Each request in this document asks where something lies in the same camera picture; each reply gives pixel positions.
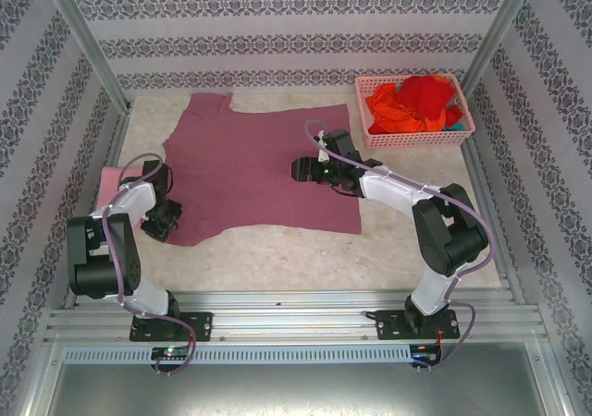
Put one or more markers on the aluminium corner post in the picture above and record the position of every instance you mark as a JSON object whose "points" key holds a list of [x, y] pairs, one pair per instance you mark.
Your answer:
{"points": [[88, 41], [499, 28]]}

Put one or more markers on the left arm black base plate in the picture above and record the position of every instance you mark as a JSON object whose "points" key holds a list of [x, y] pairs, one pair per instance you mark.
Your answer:
{"points": [[199, 326]]}

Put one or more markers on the aluminium mounting rail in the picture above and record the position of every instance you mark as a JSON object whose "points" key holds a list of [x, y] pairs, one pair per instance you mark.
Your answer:
{"points": [[287, 319]]}

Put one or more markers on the teal garment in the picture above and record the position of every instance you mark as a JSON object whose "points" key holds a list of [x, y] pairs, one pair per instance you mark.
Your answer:
{"points": [[455, 126]]}

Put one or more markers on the red t-shirt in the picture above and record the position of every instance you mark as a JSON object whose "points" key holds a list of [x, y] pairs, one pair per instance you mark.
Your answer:
{"points": [[427, 94]]}

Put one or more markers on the left aluminium corner post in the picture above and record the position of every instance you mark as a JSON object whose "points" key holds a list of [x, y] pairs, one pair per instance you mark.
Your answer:
{"points": [[88, 41]]}

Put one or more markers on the folded light pink t-shirt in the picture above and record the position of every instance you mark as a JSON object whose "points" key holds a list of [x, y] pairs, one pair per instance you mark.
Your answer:
{"points": [[111, 185]]}

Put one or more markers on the right aluminium corner post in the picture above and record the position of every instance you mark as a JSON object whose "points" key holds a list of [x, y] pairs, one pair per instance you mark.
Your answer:
{"points": [[499, 28]]}

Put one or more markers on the pink plastic basket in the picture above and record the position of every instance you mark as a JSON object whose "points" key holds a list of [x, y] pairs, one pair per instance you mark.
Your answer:
{"points": [[416, 139]]}

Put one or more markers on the right white camera bracket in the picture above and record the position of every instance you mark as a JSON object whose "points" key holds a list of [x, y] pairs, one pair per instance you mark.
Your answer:
{"points": [[323, 155]]}

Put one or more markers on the mauve t-shirt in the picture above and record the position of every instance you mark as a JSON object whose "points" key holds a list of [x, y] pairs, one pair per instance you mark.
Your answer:
{"points": [[259, 166]]}

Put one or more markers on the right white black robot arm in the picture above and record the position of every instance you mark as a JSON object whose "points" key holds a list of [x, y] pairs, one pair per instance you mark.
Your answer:
{"points": [[388, 189]]}

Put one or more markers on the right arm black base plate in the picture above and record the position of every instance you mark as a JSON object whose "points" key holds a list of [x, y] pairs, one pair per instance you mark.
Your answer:
{"points": [[388, 326]]}

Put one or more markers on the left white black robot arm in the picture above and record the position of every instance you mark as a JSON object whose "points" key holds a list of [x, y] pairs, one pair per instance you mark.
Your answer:
{"points": [[134, 199]]}

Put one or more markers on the red and orange clothes pile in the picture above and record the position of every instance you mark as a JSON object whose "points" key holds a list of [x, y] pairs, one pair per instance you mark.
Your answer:
{"points": [[393, 115]]}

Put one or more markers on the grey metal shelf panel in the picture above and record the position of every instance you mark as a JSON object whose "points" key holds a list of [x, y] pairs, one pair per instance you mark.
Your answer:
{"points": [[296, 393]]}

